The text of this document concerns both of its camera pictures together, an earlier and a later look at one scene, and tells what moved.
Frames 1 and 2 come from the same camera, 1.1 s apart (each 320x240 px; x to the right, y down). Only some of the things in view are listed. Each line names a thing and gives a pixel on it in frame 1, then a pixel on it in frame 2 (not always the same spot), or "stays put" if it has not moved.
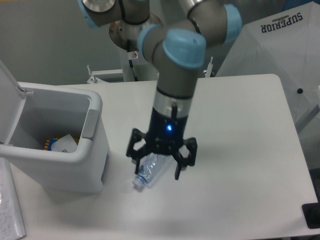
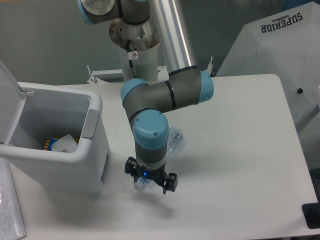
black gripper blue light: [165, 135] to [159, 175]
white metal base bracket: [92, 79] stays put
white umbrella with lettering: [285, 42] stays put
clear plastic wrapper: [66, 144] stays put
